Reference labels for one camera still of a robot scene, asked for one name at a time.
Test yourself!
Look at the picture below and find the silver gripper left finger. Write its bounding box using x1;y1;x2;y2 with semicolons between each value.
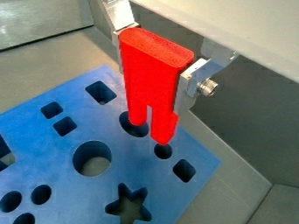
99;0;139;46

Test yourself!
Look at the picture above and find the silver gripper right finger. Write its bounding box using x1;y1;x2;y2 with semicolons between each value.
173;38;239;116

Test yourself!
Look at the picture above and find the red two-legged peg block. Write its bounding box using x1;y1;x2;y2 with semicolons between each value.
119;27;193;145

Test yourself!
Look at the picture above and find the blue shape sorter board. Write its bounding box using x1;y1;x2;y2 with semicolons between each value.
0;66;220;224

